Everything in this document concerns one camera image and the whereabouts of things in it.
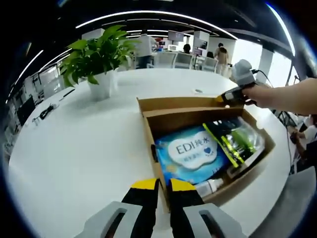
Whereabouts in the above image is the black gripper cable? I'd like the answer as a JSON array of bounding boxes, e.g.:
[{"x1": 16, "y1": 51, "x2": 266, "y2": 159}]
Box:
[{"x1": 251, "y1": 70, "x2": 298, "y2": 174}]

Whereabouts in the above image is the wall-mounted screen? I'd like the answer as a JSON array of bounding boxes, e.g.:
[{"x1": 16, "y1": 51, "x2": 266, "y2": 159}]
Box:
[{"x1": 168, "y1": 30, "x2": 185, "y2": 42}]

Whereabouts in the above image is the ceiling light strip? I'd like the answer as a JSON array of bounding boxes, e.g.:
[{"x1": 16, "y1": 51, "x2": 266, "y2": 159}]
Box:
[
  {"x1": 75, "y1": 10, "x2": 237, "y2": 40},
  {"x1": 266, "y1": 3, "x2": 297, "y2": 57}
]

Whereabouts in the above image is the blue wipes pack soft item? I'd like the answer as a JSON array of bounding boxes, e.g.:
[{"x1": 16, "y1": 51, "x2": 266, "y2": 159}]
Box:
[{"x1": 155, "y1": 125, "x2": 230, "y2": 185}]

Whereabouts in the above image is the brown cardboard shoe box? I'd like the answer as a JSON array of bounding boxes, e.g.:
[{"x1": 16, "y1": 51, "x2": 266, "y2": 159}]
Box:
[{"x1": 136, "y1": 96, "x2": 276, "y2": 213}]

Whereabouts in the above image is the white pump bottle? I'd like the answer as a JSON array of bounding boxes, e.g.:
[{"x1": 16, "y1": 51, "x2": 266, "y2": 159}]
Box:
[{"x1": 195, "y1": 178, "x2": 225, "y2": 196}]

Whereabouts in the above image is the black pen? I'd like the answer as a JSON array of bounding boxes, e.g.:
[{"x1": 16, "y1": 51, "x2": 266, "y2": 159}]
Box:
[{"x1": 59, "y1": 88, "x2": 76, "y2": 101}]

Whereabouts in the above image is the white office chair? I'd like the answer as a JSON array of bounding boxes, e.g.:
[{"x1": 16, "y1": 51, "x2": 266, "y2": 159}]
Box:
[
  {"x1": 155, "y1": 52, "x2": 176, "y2": 68},
  {"x1": 202, "y1": 57, "x2": 218, "y2": 72},
  {"x1": 174, "y1": 53, "x2": 194, "y2": 69}
]

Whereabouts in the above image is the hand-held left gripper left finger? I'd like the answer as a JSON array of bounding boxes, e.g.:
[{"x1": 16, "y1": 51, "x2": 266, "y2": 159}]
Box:
[{"x1": 73, "y1": 178, "x2": 161, "y2": 238}]

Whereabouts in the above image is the black green packet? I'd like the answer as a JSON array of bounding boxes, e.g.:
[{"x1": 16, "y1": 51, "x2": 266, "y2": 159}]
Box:
[{"x1": 202, "y1": 121, "x2": 257, "y2": 167}]

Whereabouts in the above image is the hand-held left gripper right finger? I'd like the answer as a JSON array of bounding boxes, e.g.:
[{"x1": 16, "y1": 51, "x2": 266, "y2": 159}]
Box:
[{"x1": 168, "y1": 178, "x2": 248, "y2": 238}]

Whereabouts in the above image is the blue tissue pack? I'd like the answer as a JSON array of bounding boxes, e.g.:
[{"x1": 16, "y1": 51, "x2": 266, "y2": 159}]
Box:
[{"x1": 236, "y1": 118, "x2": 266, "y2": 157}]

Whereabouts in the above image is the black table cable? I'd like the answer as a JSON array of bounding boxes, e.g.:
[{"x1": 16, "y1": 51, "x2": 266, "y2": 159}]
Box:
[{"x1": 32, "y1": 103, "x2": 60, "y2": 124}]

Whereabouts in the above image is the dark computer monitor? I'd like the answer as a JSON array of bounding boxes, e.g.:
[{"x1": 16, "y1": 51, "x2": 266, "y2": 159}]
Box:
[{"x1": 16, "y1": 95, "x2": 37, "y2": 127}]

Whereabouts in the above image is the green potted plant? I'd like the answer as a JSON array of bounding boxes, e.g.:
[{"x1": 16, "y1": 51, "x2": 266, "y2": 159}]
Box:
[{"x1": 59, "y1": 24, "x2": 142, "y2": 101}]

